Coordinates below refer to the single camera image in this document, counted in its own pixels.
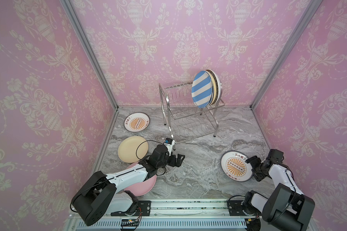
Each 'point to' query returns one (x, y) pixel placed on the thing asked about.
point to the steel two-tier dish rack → (186, 120)
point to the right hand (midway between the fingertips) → (250, 165)
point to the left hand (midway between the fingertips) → (179, 156)
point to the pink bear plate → (144, 187)
